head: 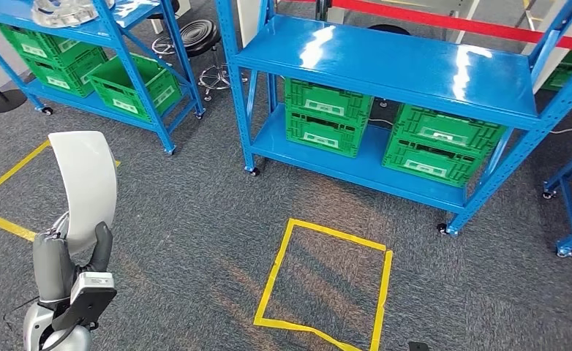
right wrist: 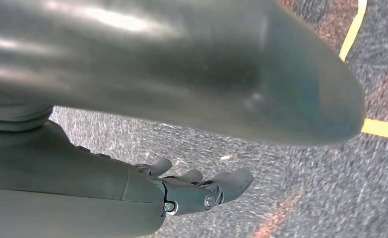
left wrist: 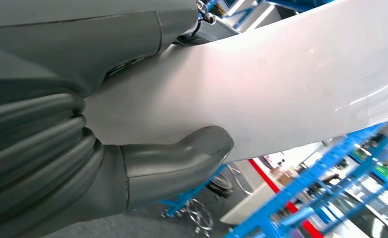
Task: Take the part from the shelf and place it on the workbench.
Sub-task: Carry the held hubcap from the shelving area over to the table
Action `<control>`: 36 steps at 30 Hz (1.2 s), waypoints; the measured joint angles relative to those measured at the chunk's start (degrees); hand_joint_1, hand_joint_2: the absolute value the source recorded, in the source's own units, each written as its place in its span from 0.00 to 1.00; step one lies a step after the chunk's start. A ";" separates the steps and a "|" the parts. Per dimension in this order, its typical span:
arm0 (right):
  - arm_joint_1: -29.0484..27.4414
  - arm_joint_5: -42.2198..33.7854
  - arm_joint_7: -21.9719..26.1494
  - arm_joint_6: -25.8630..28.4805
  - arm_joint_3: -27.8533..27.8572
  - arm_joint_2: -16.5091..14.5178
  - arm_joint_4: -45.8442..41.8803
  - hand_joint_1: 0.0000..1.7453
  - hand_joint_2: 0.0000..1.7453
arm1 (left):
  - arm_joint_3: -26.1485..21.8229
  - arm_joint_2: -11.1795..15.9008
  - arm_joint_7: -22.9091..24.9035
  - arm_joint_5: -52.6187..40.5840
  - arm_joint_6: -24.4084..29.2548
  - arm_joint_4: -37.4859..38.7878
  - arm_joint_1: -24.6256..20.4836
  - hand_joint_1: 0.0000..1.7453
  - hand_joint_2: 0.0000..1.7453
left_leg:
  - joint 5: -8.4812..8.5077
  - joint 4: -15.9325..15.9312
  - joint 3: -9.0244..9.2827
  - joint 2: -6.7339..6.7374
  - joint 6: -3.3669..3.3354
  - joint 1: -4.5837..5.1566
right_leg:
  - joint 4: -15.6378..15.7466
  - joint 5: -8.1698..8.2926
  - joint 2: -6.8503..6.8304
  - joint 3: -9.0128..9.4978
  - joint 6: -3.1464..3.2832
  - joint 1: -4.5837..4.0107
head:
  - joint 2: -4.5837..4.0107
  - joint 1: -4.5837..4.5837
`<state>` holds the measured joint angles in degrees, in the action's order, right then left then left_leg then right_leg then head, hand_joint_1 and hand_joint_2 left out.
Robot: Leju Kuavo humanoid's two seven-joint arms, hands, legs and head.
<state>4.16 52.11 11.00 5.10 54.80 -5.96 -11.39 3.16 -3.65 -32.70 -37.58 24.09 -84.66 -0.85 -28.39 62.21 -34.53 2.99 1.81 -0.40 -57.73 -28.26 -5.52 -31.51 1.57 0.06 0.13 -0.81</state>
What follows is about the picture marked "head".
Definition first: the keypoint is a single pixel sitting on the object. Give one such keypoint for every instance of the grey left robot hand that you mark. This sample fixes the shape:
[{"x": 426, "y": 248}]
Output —
[{"x": 51, "y": 271}]

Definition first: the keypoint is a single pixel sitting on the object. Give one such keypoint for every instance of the white curved plastic part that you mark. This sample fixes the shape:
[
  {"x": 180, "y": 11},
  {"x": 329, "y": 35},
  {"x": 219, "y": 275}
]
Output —
[{"x": 87, "y": 184}]

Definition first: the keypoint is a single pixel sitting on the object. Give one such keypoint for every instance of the yellow floor tape square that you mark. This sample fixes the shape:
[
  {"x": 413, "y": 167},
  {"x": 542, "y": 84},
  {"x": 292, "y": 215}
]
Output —
[{"x": 5, "y": 223}]

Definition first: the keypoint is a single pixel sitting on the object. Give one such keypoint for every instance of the black barrier stand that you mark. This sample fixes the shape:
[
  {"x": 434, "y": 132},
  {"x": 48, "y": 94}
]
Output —
[{"x": 7, "y": 102}]

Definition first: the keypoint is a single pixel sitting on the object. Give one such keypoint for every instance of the silver wheel hubcap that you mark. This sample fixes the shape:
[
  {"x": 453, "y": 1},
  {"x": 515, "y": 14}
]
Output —
[{"x": 68, "y": 12}]

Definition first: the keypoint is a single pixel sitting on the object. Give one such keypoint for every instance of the red barrier belt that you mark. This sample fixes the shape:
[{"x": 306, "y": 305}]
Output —
[{"x": 460, "y": 22}]

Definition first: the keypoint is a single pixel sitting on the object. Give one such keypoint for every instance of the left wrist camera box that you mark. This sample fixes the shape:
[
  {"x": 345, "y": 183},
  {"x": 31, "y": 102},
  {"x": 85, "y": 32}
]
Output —
[{"x": 89, "y": 300}]

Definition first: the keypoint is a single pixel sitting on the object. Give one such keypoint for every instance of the black barrier post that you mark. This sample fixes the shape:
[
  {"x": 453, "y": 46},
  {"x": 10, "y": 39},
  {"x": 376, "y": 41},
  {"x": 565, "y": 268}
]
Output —
[{"x": 322, "y": 9}]

